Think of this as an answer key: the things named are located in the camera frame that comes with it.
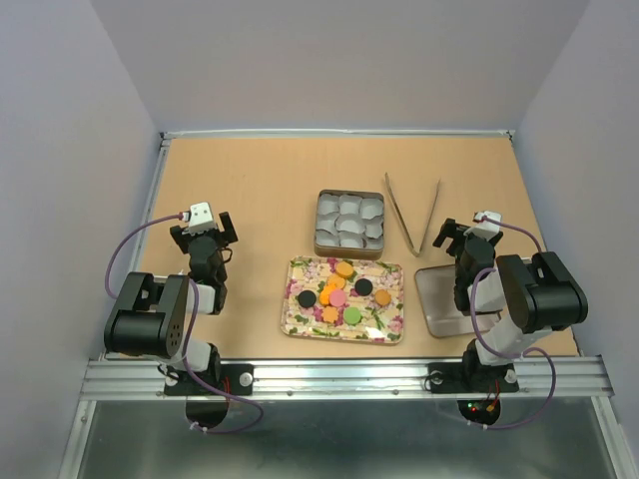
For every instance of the brown cookie tin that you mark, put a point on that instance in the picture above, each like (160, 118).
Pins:
(349, 224)

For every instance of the green sandwich cookie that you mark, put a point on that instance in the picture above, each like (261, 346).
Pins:
(351, 315)

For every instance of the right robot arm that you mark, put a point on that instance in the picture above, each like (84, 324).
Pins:
(511, 303)

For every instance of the orange round biscuit top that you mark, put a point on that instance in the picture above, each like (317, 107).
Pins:
(344, 269)

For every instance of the orange flower cookie right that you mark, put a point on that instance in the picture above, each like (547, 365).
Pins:
(382, 297)

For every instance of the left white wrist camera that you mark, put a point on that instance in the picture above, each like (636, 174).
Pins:
(199, 219)

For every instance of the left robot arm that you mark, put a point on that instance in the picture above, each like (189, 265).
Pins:
(154, 317)

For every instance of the floral serving tray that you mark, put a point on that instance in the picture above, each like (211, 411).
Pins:
(354, 300)

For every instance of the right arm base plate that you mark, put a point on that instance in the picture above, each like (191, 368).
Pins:
(454, 378)

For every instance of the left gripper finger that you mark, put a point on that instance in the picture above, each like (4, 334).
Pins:
(226, 233)
(177, 234)

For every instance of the pink macaron cookie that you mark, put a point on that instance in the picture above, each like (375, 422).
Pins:
(337, 298)

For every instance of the orange fish cookie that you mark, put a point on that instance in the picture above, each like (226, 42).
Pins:
(325, 294)

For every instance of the orange flower cookie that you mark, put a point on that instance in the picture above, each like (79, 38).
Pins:
(329, 314)
(382, 297)

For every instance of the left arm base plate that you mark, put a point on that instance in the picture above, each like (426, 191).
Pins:
(233, 378)

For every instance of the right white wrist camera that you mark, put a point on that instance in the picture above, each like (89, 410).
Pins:
(486, 225)

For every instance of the orange round biscuit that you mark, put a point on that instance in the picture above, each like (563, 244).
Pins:
(344, 269)
(336, 281)

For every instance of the brown tin lid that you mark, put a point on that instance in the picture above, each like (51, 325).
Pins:
(435, 288)

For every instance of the orange flower cookie left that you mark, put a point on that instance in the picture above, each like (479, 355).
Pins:
(329, 314)

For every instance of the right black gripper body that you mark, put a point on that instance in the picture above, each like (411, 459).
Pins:
(457, 244)

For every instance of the aluminium front rail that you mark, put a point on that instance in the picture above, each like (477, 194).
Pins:
(338, 379)

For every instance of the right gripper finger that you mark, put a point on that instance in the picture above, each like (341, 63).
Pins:
(496, 239)
(447, 232)

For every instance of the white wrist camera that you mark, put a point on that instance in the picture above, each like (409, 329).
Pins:
(199, 219)
(486, 225)

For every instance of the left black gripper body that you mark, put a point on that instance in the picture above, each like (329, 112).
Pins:
(218, 237)

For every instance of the black sandwich cookie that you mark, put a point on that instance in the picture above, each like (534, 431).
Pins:
(306, 299)
(363, 287)

